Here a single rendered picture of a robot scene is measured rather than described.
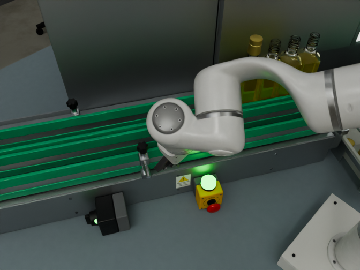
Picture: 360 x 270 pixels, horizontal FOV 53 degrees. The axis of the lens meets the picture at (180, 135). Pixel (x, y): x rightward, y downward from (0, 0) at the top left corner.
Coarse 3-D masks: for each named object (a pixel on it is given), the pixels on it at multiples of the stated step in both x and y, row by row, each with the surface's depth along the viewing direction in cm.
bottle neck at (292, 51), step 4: (292, 36) 97; (296, 36) 97; (292, 40) 96; (296, 40) 95; (300, 40) 96; (288, 44) 98; (292, 44) 96; (296, 44) 96; (288, 48) 98; (292, 48) 97; (296, 48) 97; (288, 52) 99; (292, 52) 98; (296, 52) 99
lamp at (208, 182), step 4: (204, 176) 102; (208, 176) 102; (212, 176) 102; (204, 180) 101; (208, 180) 101; (212, 180) 101; (200, 184) 103; (204, 184) 101; (208, 184) 100; (212, 184) 100; (204, 188) 101; (208, 188) 101; (212, 188) 101
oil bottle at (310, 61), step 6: (300, 54) 102; (306, 54) 100; (312, 54) 100; (318, 54) 100; (306, 60) 100; (312, 60) 100; (318, 60) 101; (306, 66) 101; (312, 66) 102; (318, 66) 103; (306, 72) 103; (312, 72) 104
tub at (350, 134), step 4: (348, 132) 114; (352, 132) 115; (356, 132) 116; (344, 136) 113; (348, 136) 116; (352, 136) 116; (356, 136) 117; (344, 140) 112; (348, 140) 112; (356, 140) 119; (348, 144) 111; (356, 144) 120; (352, 148) 110; (356, 148) 119; (352, 152) 109; (356, 152) 109; (356, 156) 108
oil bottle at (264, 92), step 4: (264, 56) 99; (280, 60) 99; (264, 80) 101; (268, 80) 101; (260, 84) 103; (264, 84) 102; (268, 84) 103; (272, 84) 103; (276, 84) 103; (260, 88) 104; (264, 88) 103; (268, 88) 104; (272, 88) 104; (276, 88) 105; (260, 92) 105; (264, 92) 105; (268, 92) 105; (272, 92) 105; (260, 96) 106; (264, 96) 106; (268, 96) 106; (272, 96) 107
